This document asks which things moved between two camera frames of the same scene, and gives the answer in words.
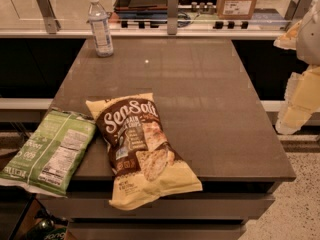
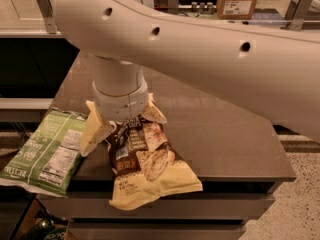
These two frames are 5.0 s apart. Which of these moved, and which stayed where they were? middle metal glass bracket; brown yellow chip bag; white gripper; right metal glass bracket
Moved: white gripper
Stayed: brown yellow chip bag; right metal glass bracket; middle metal glass bracket
